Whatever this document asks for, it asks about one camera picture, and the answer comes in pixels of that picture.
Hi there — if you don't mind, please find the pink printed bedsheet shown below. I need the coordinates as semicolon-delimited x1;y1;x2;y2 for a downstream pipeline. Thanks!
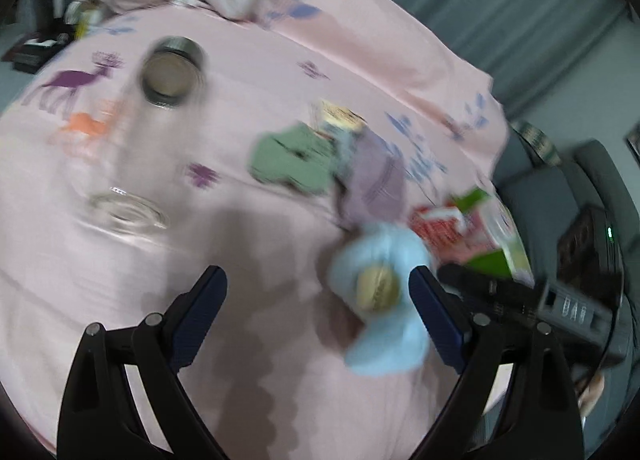
0;0;536;460

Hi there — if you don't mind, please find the purple towel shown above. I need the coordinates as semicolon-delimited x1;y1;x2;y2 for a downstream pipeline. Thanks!
332;127;408;233

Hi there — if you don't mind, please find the green box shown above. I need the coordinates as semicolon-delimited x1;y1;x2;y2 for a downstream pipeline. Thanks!
450;187;533;286

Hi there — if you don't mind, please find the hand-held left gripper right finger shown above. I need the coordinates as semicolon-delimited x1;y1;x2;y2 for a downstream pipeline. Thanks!
409;265;586;460

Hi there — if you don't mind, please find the grey sofa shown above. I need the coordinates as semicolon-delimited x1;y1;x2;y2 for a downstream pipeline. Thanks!
492;135;640;291

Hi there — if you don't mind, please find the light blue plush toy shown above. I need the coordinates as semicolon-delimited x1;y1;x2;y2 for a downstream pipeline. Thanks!
327;222;433;376

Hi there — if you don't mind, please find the metal jar lid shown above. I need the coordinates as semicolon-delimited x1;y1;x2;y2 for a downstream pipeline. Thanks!
140;36;206;108

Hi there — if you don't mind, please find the clear glass jar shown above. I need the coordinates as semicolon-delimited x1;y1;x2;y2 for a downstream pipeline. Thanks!
87;187;168;236

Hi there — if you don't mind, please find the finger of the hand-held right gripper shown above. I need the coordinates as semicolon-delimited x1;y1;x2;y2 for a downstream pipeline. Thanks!
437;262;543;313

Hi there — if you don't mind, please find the dark side table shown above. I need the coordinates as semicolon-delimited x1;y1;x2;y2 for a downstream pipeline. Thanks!
0;15;76;76

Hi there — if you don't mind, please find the patterned cushion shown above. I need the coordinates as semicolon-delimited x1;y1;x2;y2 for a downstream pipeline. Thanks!
512;120;563;166

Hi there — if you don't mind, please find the green cloth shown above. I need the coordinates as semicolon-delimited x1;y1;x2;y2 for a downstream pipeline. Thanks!
250;122;341;196

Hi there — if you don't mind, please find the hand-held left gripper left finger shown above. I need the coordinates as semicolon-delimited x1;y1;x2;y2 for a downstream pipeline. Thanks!
56;265;231;460

